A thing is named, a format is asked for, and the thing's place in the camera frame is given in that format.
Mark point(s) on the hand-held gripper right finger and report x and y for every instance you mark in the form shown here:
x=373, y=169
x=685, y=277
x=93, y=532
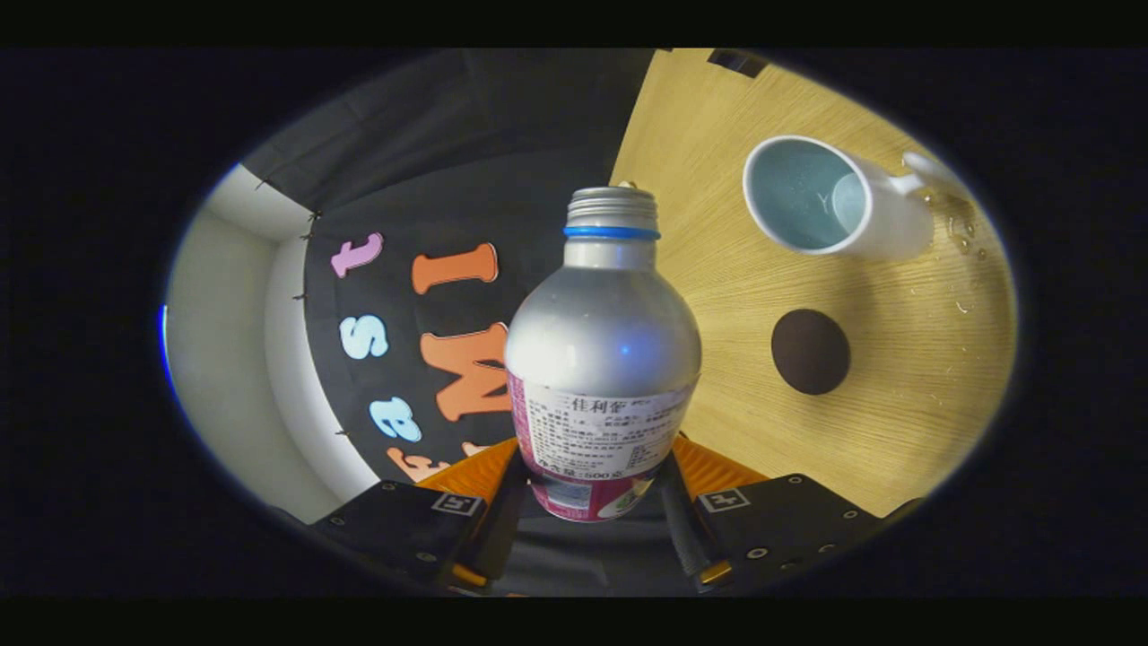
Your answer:
x=686, y=538

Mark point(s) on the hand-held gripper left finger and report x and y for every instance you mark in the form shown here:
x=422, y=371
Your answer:
x=502, y=529

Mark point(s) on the silver bottle with red label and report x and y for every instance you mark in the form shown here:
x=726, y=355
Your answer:
x=601, y=341

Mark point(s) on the dark brown round coaster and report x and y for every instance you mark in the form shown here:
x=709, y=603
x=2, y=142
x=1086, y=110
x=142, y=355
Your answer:
x=810, y=352

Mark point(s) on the white cup with blue inside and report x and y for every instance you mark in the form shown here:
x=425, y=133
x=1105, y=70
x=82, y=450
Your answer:
x=888, y=224

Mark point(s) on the wooden table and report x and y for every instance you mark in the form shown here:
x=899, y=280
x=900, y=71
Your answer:
x=897, y=404

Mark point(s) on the black backdrop cloth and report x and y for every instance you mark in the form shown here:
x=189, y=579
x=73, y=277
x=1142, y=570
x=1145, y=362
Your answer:
x=502, y=135

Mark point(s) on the black table clamp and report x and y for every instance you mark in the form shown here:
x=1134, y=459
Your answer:
x=737, y=62

